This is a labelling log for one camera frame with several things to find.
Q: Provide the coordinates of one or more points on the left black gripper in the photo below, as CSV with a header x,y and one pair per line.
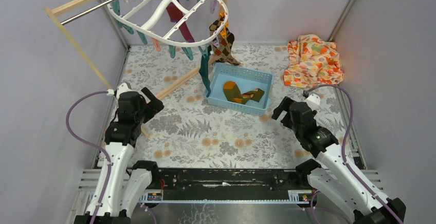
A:
x,y
145,105

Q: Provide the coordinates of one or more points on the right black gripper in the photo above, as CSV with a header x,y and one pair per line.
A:
x,y
284,106

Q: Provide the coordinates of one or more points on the dark teal sock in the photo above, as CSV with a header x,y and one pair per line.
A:
x,y
204,68

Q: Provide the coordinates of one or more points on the white plastic clip hanger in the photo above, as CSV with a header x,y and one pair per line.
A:
x,y
179,11

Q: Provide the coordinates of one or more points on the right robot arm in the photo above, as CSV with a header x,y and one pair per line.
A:
x,y
332,172

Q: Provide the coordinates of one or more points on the light blue plastic basket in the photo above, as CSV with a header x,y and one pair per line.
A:
x,y
246,79

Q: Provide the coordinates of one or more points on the orange floral cloth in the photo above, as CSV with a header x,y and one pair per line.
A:
x,y
312,61

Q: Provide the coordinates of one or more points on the olive orange sock in basket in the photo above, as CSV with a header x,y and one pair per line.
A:
x,y
233,93

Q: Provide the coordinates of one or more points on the floral table mat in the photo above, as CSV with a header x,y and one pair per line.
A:
x,y
190,132

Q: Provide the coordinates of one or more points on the argyle brown sock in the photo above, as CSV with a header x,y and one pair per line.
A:
x,y
222,44

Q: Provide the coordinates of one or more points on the metal rack rod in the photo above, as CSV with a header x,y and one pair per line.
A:
x,y
73,18

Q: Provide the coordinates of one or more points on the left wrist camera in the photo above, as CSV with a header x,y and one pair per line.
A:
x,y
122,88

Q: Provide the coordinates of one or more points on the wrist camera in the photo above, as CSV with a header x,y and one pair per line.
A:
x,y
312,100
122,88

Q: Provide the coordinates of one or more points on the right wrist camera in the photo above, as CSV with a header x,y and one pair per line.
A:
x,y
312,100

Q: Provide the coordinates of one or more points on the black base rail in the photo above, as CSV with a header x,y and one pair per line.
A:
x,y
226,186

